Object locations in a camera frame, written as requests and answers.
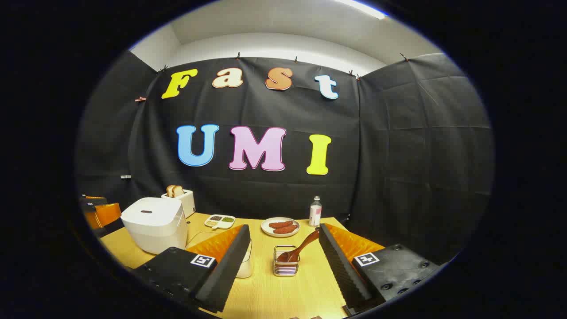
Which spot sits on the white toaster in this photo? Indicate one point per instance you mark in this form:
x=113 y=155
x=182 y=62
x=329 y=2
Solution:
x=189 y=203

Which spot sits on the brown wooden spoon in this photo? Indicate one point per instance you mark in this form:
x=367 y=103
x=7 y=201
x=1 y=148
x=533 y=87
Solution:
x=305 y=245

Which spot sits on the white rice cooker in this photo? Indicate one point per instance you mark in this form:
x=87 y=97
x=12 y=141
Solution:
x=153 y=226

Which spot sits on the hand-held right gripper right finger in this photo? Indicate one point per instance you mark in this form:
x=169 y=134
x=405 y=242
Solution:
x=341 y=270

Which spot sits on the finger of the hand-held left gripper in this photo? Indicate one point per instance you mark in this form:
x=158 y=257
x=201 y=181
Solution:
x=91 y=212
x=108 y=215

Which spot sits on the white round plate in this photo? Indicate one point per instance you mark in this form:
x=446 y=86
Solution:
x=266 y=229

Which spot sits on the white divided dish of beans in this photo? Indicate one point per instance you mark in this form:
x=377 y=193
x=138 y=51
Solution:
x=219 y=221

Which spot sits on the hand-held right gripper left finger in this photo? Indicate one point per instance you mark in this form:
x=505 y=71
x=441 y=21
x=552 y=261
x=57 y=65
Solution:
x=228 y=270

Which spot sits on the black backdrop cloth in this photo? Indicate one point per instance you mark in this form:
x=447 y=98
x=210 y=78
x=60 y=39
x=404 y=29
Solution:
x=398 y=155

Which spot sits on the white rectangular rice container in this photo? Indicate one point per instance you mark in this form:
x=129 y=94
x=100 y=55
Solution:
x=245 y=266

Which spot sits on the clear bottle with pink label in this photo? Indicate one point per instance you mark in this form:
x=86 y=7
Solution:
x=315 y=215

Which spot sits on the brown sausage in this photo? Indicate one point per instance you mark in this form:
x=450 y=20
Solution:
x=280 y=224
x=285 y=229

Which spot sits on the toast slice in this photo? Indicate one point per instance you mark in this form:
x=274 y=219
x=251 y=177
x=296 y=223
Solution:
x=178 y=191
x=169 y=191

